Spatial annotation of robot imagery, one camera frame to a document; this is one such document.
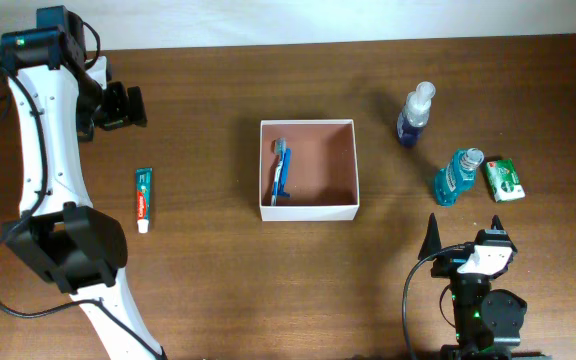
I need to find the green Colgate toothpaste tube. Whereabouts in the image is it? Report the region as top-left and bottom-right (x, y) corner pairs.
(136, 167), (153, 234)

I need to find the dark blue spray bottle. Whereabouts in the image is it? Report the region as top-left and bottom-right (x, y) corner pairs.
(395, 81), (436, 148)

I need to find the blue disposable razor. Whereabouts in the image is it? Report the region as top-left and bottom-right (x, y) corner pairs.
(277, 148), (292, 198)

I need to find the blue white toothbrush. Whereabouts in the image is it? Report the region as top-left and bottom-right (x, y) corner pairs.
(271, 138), (287, 206)

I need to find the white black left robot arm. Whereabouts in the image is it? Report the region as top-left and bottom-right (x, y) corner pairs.
(0, 6), (165, 359)

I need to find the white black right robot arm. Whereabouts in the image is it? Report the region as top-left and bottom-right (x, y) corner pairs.
(418, 215), (547, 360)

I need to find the green soap box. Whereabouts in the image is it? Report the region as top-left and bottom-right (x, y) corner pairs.
(485, 159), (525, 202)

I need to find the teal mouthwash bottle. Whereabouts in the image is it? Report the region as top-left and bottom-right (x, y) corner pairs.
(434, 148), (484, 206)

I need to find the white cardboard box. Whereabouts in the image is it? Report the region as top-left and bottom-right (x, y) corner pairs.
(258, 119), (360, 222)

